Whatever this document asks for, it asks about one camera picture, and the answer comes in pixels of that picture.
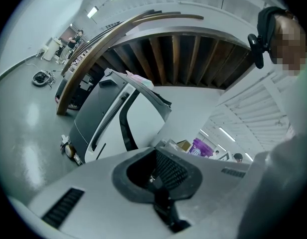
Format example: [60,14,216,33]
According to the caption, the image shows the white and black robot machine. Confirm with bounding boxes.
[60,68,173,165]

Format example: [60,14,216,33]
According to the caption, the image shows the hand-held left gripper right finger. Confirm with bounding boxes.
[155,147,254,239]

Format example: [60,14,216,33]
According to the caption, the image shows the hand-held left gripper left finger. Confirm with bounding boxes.
[26,147,157,239]

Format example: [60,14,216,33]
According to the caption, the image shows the black head-mounted camera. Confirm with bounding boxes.
[247,33,265,69]

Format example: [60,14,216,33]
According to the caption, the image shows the white cabinet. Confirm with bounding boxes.
[42,38,61,61]

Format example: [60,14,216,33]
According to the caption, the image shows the purple detergent powder tub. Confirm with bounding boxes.
[188,137,215,158]

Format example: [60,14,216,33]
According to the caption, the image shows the large open cardboard box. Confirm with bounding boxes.
[177,139,194,151]

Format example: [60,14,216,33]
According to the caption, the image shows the white plastic box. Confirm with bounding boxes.
[165,139,180,149]

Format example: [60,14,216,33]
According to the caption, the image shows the brown wooden staircase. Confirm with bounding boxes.
[56,8,254,117]

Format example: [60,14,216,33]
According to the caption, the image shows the person's head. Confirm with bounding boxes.
[257,5,307,77]

